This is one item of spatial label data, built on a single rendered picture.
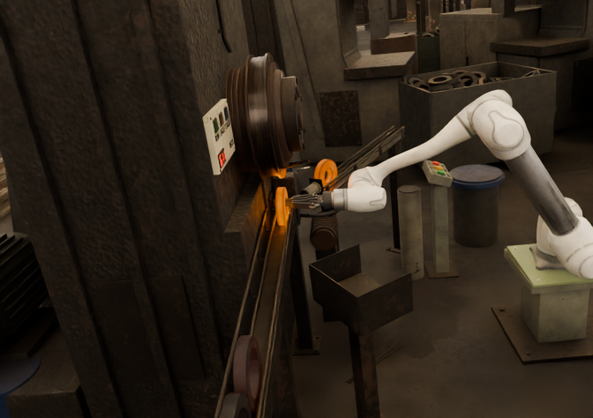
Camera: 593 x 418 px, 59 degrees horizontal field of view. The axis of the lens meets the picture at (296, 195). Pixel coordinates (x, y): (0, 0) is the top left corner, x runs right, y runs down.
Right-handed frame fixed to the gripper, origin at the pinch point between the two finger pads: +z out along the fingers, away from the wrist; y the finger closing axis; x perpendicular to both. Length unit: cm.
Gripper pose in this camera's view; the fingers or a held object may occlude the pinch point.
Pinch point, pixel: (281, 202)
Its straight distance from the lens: 211.4
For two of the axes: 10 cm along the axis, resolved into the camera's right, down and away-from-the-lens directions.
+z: -9.9, 0.4, 1.0
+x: -0.8, -9.3, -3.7
